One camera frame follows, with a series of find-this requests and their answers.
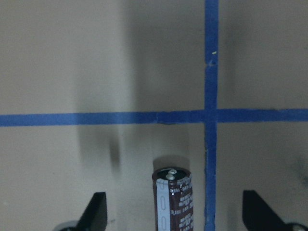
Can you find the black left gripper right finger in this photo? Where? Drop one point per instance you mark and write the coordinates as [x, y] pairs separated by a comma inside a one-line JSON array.
[[257, 215]]

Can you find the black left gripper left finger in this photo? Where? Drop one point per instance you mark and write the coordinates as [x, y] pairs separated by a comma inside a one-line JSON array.
[[94, 217]]

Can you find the brown cylindrical capacitor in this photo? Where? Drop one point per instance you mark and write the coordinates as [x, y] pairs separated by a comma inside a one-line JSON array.
[[173, 199]]

